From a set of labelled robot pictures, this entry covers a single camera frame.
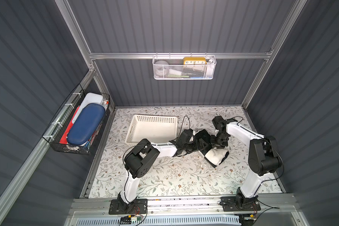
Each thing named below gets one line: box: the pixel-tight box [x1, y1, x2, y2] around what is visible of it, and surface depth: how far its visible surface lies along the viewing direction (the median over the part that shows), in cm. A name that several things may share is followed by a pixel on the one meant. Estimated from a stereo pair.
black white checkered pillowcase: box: [192, 129, 230, 169], surface depth 86 cm
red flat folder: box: [59, 105, 81, 145], surface depth 67 cm
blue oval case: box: [66, 102, 106, 146], surface depth 69 cm
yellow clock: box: [183, 56, 207, 65], surface depth 89 cm
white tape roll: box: [153, 60, 170, 77], surface depth 88 cm
